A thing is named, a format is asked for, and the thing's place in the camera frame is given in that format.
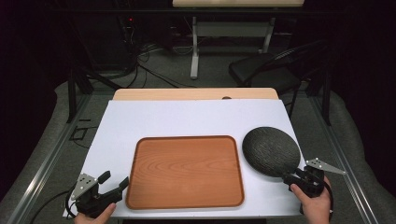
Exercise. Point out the white board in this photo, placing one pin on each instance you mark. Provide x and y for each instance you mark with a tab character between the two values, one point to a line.
186	116

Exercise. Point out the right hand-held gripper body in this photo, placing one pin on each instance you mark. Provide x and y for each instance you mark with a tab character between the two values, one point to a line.
311	183

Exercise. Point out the aluminium floor rail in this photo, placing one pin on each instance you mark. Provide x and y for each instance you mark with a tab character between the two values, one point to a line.
46	161
342	161

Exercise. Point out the person's left hand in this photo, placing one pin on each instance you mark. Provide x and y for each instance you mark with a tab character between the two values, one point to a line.
97	217

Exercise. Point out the black metal stand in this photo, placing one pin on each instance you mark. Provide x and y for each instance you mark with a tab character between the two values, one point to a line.
72	93

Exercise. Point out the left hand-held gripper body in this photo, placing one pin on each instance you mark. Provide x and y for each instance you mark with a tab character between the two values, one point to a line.
88	199

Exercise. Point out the person's right hand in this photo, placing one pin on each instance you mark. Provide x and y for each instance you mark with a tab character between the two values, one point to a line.
313	207

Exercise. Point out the dark round textured plate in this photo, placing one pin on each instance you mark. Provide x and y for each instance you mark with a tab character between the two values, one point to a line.
270	151

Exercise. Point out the light wooden table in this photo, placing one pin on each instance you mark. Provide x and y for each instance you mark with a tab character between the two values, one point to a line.
193	93

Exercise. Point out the black chair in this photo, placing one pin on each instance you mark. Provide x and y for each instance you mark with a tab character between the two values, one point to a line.
264	70

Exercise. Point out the white-framed desk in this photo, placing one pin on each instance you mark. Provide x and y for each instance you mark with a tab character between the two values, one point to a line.
232	29

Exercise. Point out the brown wooden tray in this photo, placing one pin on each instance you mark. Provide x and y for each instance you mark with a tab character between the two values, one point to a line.
185	171

